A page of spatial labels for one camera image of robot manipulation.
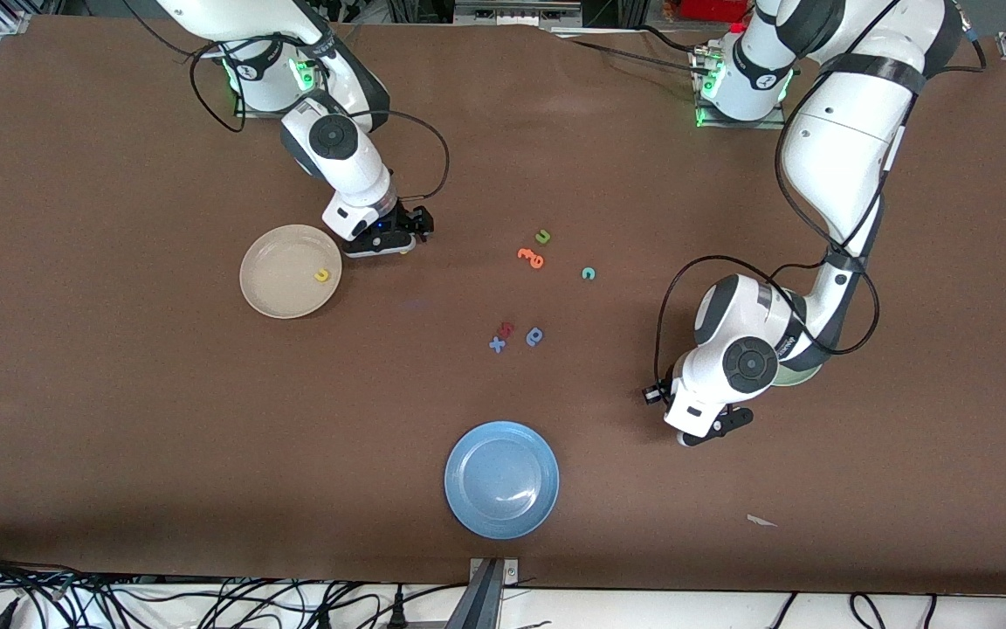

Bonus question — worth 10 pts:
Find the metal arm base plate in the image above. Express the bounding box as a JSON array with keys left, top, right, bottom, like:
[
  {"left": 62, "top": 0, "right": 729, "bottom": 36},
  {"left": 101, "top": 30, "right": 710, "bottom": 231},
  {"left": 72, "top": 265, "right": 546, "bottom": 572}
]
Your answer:
[
  {"left": 692, "top": 48, "right": 789, "bottom": 131},
  {"left": 232, "top": 39, "right": 330, "bottom": 120}
]

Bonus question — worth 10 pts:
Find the beige brown plate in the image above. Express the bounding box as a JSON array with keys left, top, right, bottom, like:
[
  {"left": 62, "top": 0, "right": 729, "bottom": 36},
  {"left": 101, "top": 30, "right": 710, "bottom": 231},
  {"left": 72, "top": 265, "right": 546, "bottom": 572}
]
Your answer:
[{"left": 239, "top": 225, "right": 343, "bottom": 320}]

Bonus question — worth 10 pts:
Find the black base power cable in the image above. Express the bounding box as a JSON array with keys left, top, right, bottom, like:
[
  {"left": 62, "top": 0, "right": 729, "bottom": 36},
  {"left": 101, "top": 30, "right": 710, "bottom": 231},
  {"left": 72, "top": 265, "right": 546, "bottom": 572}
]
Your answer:
[{"left": 568, "top": 24, "right": 709, "bottom": 75}]

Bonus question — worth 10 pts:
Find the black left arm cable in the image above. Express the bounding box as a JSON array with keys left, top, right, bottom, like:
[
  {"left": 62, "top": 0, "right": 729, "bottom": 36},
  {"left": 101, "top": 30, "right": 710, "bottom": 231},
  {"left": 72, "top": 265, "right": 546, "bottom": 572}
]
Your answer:
[{"left": 653, "top": 131, "right": 882, "bottom": 390}]

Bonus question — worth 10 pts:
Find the looped black cable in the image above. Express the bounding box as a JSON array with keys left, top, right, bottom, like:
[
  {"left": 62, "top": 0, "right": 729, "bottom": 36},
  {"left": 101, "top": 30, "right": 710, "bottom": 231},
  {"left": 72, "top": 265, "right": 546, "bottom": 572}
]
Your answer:
[{"left": 848, "top": 592, "right": 890, "bottom": 629}]

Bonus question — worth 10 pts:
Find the grey metal rack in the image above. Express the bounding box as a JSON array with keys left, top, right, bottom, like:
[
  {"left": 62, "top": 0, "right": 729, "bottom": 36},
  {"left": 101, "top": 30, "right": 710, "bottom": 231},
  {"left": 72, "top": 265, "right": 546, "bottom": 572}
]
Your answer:
[{"left": 453, "top": 0, "right": 583, "bottom": 28}]

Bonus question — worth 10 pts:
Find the red box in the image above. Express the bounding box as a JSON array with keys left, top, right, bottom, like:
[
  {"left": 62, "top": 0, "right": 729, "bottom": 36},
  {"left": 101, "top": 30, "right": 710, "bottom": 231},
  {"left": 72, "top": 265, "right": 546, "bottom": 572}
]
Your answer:
[{"left": 678, "top": 0, "right": 753, "bottom": 23}]

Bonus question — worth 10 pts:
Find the brown paper table cover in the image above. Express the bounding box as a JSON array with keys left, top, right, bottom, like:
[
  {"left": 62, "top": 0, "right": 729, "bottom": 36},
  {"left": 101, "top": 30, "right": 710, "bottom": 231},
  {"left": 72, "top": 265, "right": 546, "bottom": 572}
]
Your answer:
[{"left": 0, "top": 13, "right": 1006, "bottom": 597}]

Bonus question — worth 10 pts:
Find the light green plate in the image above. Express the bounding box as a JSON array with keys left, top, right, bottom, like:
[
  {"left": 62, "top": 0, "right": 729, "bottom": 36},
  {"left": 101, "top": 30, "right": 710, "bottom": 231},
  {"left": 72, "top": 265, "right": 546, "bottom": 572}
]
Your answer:
[{"left": 769, "top": 360, "right": 823, "bottom": 388}]

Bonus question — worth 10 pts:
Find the blue plate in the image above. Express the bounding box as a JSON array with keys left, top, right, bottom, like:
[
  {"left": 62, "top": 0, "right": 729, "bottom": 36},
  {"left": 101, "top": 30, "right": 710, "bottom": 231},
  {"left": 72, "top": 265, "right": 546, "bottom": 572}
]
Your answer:
[{"left": 444, "top": 421, "right": 560, "bottom": 540}]

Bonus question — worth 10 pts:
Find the grey aluminium profile with bracket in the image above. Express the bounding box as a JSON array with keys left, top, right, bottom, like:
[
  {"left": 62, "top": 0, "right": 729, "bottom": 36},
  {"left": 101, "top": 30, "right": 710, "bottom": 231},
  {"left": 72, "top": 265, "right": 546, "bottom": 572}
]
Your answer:
[{"left": 446, "top": 557, "right": 521, "bottom": 629}]

